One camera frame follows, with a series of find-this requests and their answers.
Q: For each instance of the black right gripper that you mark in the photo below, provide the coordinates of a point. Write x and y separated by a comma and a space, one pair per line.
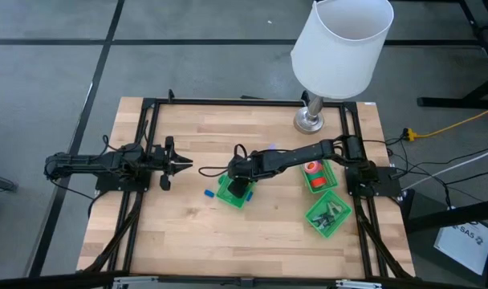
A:
248, 166

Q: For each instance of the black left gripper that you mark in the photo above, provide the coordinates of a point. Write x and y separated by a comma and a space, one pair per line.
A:
157, 162

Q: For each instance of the green plastic mesh basket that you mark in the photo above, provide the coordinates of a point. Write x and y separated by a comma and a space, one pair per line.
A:
333, 176
224, 192
342, 210

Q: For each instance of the pink tape roll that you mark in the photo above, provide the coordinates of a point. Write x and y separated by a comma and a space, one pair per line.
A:
307, 166

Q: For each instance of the red tape roll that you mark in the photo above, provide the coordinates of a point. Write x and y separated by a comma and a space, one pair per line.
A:
318, 183

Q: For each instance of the green tape roll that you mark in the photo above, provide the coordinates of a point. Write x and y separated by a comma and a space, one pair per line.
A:
318, 175

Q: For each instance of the light blue staple remover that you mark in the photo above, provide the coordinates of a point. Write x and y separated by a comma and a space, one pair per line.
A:
317, 220

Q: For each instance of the grey-green staple remover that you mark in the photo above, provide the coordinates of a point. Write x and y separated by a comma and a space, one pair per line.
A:
331, 208

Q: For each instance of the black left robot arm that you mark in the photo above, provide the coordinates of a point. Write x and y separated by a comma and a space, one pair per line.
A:
87, 162

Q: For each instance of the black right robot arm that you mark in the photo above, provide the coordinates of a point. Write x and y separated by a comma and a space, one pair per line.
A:
300, 154

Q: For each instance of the white shade silver table lamp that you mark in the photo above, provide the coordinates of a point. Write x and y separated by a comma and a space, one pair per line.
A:
340, 48

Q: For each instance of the black desk beam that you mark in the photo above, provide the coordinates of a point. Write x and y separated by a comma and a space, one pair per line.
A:
448, 216

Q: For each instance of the white printed paper sheet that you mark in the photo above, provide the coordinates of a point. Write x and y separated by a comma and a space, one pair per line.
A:
462, 249

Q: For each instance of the black aluminium table frame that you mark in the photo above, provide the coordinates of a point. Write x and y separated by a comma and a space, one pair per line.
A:
228, 102

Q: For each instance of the silver camera mount bracket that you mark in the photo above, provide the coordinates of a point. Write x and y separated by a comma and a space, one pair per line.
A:
131, 282
358, 284

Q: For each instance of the black desk leg frame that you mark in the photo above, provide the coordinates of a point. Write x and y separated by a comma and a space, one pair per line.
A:
448, 102

